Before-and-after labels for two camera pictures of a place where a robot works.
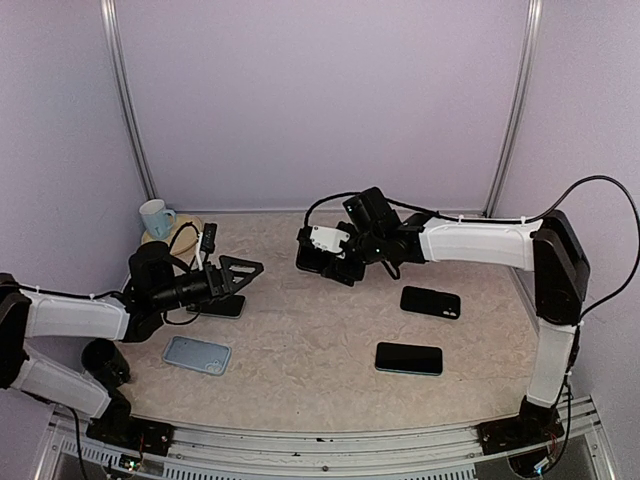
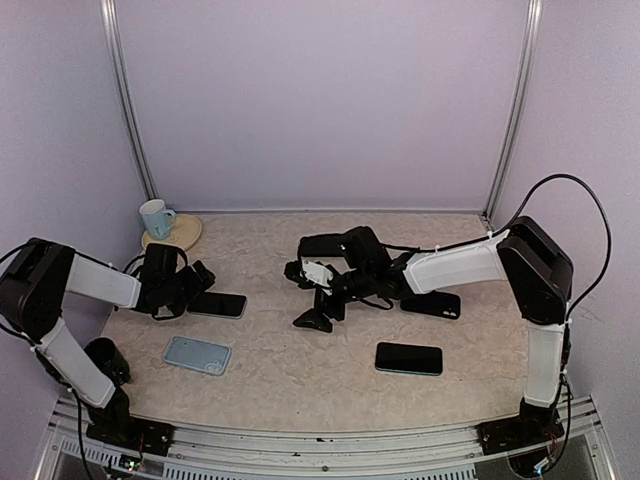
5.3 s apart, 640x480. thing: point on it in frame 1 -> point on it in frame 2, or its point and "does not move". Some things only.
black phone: x=431 y=302 does not move
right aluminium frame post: x=534 y=11 does not move
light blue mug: x=157 y=221 does not move
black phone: x=230 y=307 does not move
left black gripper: x=220 y=280 -> x=197 y=286
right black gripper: x=344 y=272 -> x=321 y=320
